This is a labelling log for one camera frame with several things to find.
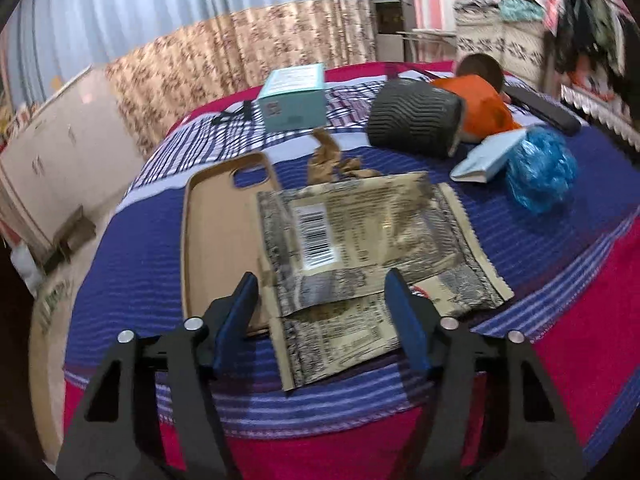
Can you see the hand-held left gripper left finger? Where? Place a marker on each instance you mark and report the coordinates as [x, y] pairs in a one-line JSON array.
[[237, 310]]

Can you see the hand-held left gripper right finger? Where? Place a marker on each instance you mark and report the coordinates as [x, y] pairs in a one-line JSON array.
[[405, 315]]

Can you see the beige patterned snack wrapper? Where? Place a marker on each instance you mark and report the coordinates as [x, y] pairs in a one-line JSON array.
[[380, 230], [330, 345]]

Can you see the brown paper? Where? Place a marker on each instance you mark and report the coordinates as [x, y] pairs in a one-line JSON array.
[[322, 165]]

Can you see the small white box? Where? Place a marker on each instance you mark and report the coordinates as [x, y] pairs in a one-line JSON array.
[[487, 157]]

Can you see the blue plastic bag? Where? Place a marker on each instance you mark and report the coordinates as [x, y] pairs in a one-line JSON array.
[[542, 170]]

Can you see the orange cloth item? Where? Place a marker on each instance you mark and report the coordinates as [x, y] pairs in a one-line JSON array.
[[485, 105]]

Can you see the beige phone case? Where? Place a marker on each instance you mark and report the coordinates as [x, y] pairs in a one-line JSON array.
[[215, 240]]

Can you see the striped blue red blanket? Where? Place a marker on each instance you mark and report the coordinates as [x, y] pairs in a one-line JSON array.
[[150, 240]]

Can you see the teal cardboard box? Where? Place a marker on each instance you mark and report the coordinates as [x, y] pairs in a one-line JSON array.
[[295, 105]]

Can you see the white cabinet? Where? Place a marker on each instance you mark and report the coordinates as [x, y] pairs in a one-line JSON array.
[[60, 150]]

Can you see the black flat case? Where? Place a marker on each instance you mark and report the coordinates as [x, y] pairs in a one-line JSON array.
[[545, 110]]

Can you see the small folding table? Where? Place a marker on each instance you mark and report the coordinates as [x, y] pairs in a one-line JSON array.
[[430, 35]]

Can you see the low shelf with lace cover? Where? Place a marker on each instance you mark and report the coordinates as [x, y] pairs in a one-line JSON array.
[[600, 105]]

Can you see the grey water dispenser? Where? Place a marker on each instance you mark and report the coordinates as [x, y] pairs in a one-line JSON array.
[[392, 25]]

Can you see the cabinet under patterned cloth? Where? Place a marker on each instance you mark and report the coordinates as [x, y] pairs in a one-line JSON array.
[[520, 45]]

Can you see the blue and floral curtain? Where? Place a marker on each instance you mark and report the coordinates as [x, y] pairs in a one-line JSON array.
[[200, 10]]

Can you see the pile of folded clothes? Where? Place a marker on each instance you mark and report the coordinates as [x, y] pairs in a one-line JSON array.
[[520, 7]]

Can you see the row of hanging clothes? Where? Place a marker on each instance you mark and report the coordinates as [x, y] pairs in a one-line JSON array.
[[590, 30]]

